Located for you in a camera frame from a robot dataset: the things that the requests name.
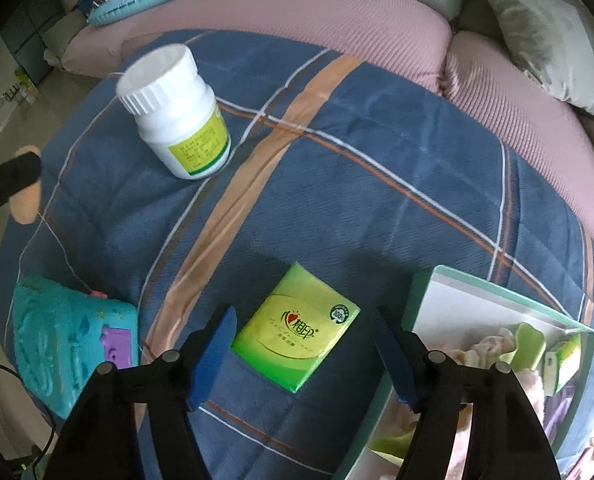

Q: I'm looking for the dark grey cabinet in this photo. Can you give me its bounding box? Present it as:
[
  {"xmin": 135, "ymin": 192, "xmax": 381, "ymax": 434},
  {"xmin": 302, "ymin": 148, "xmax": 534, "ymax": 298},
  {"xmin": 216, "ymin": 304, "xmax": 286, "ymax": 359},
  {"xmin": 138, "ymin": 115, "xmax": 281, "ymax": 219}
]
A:
[{"xmin": 7, "ymin": 0, "xmax": 63, "ymax": 86}]

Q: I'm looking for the pink white fluffy scrunchie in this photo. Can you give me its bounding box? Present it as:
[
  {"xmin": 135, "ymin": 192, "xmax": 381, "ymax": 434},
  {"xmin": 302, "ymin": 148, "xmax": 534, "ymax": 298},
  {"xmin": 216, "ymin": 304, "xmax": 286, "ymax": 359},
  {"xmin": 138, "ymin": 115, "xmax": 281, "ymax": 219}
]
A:
[{"xmin": 449, "ymin": 327, "xmax": 520, "ymax": 368}]

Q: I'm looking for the teal shallow cardboard box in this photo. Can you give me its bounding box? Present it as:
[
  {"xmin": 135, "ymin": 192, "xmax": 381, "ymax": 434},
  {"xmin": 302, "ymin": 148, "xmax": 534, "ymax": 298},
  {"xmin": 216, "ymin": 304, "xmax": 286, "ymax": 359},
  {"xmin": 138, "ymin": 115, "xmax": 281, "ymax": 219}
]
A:
[{"xmin": 339, "ymin": 265, "xmax": 594, "ymax": 480}]

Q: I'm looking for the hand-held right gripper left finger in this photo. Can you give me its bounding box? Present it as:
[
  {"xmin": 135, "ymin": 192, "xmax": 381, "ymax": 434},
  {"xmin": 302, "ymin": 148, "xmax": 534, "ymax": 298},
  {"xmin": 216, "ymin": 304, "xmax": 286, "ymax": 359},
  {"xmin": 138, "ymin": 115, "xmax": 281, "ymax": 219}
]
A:
[{"xmin": 50, "ymin": 305, "xmax": 238, "ymax": 480}]

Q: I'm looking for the peach sponge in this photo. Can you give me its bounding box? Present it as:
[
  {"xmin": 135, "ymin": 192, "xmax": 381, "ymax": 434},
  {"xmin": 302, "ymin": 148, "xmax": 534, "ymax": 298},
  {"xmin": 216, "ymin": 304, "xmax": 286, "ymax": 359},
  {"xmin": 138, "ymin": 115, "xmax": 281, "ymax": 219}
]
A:
[{"xmin": 10, "ymin": 145, "xmax": 43, "ymax": 226}]

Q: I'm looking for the teal wet wipes pack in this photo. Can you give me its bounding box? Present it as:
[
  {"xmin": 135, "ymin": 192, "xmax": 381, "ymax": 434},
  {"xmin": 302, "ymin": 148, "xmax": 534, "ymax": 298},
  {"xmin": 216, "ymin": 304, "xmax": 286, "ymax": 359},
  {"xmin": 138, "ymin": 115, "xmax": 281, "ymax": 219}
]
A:
[{"xmin": 12, "ymin": 275, "xmax": 140, "ymax": 418}]

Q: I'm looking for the pink covered seat cushion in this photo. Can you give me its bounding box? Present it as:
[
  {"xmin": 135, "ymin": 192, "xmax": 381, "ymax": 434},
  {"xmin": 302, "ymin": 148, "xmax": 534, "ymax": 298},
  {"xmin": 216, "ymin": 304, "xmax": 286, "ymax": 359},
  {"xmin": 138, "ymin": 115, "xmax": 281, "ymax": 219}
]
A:
[
  {"xmin": 442, "ymin": 30, "xmax": 594, "ymax": 256},
  {"xmin": 60, "ymin": 0, "xmax": 452, "ymax": 93}
]

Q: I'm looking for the black cable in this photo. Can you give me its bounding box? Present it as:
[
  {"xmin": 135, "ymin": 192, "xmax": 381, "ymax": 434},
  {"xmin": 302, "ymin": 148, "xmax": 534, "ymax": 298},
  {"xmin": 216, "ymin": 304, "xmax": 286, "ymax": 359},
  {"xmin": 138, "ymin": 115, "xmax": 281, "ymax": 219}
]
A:
[{"xmin": 0, "ymin": 362, "xmax": 58, "ymax": 480}]

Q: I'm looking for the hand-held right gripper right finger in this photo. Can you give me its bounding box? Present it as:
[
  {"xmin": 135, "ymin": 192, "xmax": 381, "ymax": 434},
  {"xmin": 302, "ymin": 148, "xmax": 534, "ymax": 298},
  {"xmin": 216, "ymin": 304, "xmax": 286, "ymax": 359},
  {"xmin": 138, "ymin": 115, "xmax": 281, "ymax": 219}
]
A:
[{"xmin": 374, "ymin": 306, "xmax": 562, "ymax": 480}]

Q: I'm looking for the blue plaid blanket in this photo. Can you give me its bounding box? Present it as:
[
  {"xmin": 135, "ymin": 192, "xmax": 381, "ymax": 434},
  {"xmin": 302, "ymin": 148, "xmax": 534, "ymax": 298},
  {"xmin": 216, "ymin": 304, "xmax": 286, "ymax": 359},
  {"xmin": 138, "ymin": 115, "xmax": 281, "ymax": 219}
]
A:
[{"xmin": 0, "ymin": 27, "xmax": 594, "ymax": 480}]

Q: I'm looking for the green tissue packet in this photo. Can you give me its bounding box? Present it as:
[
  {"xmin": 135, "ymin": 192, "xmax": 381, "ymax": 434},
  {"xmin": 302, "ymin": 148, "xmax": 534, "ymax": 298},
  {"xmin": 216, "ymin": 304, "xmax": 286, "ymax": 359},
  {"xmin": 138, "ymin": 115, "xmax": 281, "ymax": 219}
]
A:
[{"xmin": 230, "ymin": 261, "xmax": 362, "ymax": 393}]

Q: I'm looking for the white green tissue pack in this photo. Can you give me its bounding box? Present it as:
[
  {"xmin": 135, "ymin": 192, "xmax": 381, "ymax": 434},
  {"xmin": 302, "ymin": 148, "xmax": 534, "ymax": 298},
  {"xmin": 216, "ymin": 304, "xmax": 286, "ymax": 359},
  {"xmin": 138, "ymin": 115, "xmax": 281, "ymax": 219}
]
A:
[{"xmin": 542, "ymin": 334, "xmax": 582, "ymax": 395}]

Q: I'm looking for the grey pillow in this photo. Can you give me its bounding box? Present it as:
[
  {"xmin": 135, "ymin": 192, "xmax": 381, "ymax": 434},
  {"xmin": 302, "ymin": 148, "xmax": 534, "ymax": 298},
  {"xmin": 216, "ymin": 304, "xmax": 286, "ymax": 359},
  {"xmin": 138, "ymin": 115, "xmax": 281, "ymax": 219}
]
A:
[{"xmin": 472, "ymin": 0, "xmax": 594, "ymax": 126}]

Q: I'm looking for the purple cloth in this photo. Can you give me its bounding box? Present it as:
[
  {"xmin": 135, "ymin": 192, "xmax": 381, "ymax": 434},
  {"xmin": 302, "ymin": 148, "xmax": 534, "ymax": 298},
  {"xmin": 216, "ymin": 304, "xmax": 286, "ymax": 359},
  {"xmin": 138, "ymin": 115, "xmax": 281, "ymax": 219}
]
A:
[{"xmin": 544, "ymin": 385, "xmax": 594, "ymax": 456}]

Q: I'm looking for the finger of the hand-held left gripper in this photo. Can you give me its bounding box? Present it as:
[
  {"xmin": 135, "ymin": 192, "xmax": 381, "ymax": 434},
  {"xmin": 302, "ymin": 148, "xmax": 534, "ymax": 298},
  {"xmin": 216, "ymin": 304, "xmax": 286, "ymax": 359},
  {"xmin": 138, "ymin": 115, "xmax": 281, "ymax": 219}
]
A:
[{"xmin": 0, "ymin": 152, "xmax": 43, "ymax": 223}]

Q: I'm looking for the white plastic bottle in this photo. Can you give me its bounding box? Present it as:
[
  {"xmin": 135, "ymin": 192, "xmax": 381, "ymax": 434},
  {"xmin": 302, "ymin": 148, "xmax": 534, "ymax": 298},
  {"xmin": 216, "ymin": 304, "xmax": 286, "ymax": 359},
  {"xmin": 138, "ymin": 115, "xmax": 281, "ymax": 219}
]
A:
[{"xmin": 116, "ymin": 44, "xmax": 232, "ymax": 181}]

